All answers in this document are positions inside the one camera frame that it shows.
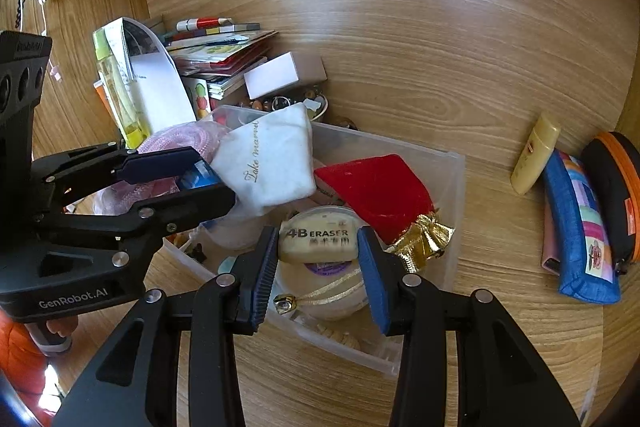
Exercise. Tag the red velvet pouch gold trim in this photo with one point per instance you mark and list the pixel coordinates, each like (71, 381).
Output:
(380, 192)

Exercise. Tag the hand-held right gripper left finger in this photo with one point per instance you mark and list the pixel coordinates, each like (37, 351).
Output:
(262, 277)

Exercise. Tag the blue patchwork pouch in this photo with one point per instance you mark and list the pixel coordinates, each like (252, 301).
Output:
(575, 227)

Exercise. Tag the red white marker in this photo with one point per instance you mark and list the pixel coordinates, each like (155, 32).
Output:
(202, 24)

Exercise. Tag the card with coloured dots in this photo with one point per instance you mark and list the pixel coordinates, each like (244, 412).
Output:
(199, 99)

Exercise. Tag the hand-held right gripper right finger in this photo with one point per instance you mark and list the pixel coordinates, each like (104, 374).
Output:
(375, 282)

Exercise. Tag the white cardboard box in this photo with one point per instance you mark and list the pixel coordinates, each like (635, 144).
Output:
(272, 74)

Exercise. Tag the cream squeeze tube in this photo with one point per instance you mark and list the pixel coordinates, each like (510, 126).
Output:
(535, 152)

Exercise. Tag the person's left hand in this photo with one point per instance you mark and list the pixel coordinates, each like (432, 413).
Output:
(61, 328)

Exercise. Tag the stack of booklets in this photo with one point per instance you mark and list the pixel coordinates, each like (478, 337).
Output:
(225, 54)

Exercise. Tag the person's orange clothing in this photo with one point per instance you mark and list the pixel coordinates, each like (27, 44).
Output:
(20, 357)

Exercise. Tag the folded white paper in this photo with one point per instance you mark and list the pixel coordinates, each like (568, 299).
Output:
(155, 92)

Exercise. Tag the black orange zip case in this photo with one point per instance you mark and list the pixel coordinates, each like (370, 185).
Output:
(607, 187)

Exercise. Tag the orange tube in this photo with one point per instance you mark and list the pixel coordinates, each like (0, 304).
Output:
(101, 99)

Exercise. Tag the pink mesh pouch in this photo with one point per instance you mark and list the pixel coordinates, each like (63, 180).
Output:
(195, 137)

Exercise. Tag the round tub with purple label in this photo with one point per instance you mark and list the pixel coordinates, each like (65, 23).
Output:
(320, 297)

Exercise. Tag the white eraser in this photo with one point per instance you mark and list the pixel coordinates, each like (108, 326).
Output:
(320, 237)

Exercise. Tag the clear plastic storage bin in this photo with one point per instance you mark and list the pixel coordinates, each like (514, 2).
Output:
(440, 217)

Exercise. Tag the wooden desktop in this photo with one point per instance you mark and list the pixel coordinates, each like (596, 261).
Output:
(490, 332)

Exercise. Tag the yellow green bottle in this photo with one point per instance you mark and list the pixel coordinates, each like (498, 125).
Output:
(117, 97)

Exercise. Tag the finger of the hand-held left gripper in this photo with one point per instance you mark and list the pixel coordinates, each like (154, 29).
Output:
(155, 163)
(190, 207)

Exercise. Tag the bowl of small trinkets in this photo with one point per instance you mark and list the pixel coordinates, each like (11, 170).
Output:
(315, 104)

